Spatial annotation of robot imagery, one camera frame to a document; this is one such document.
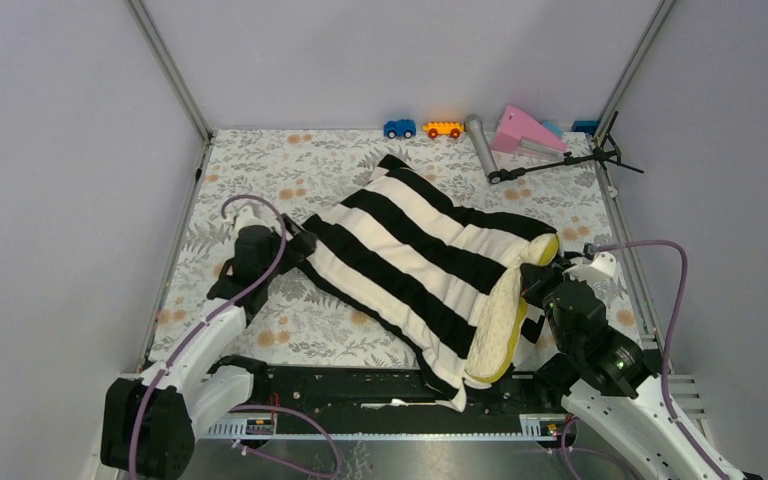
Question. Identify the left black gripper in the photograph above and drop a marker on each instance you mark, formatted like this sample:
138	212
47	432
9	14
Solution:
300	246

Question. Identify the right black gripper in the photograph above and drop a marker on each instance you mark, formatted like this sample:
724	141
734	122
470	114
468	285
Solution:
535	278

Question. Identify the yellow white pillow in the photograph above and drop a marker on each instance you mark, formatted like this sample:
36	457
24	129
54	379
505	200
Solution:
500	316

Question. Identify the black white striped pillowcase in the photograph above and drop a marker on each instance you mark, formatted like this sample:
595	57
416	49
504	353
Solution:
402	252

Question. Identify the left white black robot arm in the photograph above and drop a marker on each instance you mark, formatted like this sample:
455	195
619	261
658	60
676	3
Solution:
152	422

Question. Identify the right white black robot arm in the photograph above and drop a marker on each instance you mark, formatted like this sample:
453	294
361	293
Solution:
650	431

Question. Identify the floral patterned table mat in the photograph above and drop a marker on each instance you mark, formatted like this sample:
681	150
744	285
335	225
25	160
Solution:
304	172

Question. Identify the black mini tripod stand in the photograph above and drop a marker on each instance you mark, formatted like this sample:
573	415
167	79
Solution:
605	151

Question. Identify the blue toy car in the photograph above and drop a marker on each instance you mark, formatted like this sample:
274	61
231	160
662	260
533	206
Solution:
401	128

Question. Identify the light blue block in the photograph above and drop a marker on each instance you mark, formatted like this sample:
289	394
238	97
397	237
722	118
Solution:
553	128

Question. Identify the pink triangular block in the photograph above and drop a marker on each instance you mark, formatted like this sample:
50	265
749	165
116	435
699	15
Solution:
517	129

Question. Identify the dark blue block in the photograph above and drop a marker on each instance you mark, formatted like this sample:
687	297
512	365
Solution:
589	127

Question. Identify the grey microphone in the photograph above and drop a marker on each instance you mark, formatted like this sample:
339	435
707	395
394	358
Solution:
474	129

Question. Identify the orange yellow toy car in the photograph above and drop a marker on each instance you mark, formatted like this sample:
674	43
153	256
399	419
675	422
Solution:
449	129

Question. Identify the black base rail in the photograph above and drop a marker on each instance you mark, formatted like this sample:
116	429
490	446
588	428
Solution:
389	402

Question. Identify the right aluminium frame post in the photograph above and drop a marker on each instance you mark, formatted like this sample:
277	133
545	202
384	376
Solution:
635	61

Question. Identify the aluminium frame post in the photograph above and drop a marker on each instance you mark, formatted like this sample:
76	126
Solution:
635	61
169	68

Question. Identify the left aluminium frame post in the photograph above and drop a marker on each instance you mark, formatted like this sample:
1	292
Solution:
169	68

